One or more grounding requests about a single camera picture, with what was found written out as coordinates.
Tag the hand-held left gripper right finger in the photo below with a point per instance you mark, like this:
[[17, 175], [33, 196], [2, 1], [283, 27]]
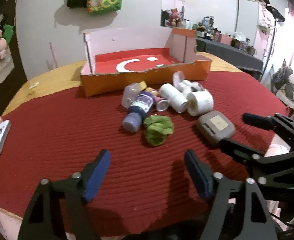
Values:
[[196, 175]]

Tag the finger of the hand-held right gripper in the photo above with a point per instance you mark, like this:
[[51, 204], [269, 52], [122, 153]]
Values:
[[236, 150], [259, 121]]

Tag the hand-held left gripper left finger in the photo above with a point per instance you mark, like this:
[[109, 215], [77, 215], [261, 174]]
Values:
[[98, 175]]

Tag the grey plastic case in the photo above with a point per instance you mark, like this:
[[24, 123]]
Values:
[[215, 127]]

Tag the white round jar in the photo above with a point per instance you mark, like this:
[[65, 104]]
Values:
[[201, 102]]

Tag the green fuzzy scrubber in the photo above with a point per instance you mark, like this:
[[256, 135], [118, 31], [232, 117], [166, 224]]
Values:
[[158, 130]]

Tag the white fluffy star toy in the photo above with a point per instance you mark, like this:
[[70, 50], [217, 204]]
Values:
[[186, 85]]

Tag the white pill bottle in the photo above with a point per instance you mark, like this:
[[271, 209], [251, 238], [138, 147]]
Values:
[[173, 96]]

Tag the dark blue bottle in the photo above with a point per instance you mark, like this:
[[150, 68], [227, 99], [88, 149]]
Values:
[[142, 105]]

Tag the small clear plastic container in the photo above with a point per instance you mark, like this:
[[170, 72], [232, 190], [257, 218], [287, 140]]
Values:
[[129, 95]]

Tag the blonde doll figurine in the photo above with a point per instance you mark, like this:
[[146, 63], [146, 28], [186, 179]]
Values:
[[153, 92]]

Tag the orange cardboard box red inside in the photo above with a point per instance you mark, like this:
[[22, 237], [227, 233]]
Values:
[[137, 82]]

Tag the grey and white plush toy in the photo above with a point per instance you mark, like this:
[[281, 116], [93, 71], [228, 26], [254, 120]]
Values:
[[286, 82]]

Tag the red ribbed table mat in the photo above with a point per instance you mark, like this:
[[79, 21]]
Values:
[[62, 135]]

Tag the sideboard with dark cloth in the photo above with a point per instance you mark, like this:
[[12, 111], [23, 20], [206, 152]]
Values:
[[231, 55]]

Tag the white tall cabinet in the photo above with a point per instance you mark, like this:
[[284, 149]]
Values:
[[248, 20]]

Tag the row of small shelf items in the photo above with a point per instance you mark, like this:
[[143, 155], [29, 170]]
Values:
[[211, 30]]

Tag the clear display box with plush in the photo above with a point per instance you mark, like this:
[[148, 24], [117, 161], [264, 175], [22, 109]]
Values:
[[173, 17]]

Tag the brown paper bag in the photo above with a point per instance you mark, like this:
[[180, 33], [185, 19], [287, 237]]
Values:
[[3, 68]]

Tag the green plush toy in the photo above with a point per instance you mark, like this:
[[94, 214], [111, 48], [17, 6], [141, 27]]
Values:
[[8, 32]]

